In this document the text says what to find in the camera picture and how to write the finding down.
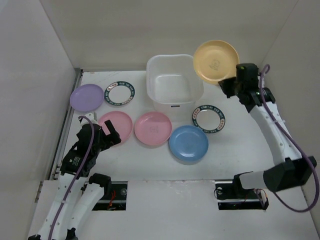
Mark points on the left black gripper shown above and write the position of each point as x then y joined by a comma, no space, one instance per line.
111,139

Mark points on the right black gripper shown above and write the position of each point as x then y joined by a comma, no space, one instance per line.
230,86

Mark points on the yellow orange plate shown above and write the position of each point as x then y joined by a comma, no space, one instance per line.
215,60

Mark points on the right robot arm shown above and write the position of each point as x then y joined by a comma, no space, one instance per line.
292,168

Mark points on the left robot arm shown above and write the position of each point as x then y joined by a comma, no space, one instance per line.
78,191

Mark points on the white plastic bin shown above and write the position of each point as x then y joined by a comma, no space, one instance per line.
173,86

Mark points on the left pink plate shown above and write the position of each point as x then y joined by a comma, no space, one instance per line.
122,123

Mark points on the pink plate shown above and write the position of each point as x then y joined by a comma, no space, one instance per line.
122,123
153,128

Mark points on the right green-rimmed white plate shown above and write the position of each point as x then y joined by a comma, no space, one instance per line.
208,118

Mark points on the green-rimmed white plate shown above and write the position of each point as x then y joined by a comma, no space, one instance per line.
119,93
208,118

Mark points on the right pink plate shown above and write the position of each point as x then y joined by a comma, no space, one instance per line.
153,128

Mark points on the left green-rimmed white plate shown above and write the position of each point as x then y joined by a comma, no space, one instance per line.
119,93

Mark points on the purple plate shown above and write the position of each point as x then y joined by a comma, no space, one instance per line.
86,98

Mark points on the blue plate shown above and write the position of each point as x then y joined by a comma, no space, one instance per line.
188,144

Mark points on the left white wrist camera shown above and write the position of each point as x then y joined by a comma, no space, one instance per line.
89,117

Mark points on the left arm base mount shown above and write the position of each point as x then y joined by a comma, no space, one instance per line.
115,199

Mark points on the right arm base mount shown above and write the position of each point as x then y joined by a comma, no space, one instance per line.
228,199

